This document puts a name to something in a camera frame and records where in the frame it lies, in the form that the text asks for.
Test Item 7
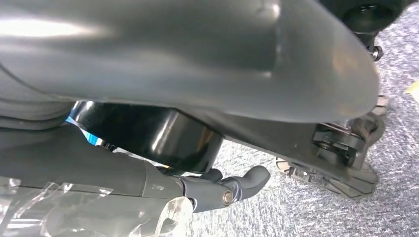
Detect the yellow floor tape square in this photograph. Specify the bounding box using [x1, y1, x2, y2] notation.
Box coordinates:
[404, 80, 419, 105]

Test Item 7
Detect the black left robot leg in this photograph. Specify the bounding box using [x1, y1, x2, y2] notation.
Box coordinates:
[319, 0, 417, 63]

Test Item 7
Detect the black right robot foot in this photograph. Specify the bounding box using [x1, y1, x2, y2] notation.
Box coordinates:
[276, 95, 389, 200]

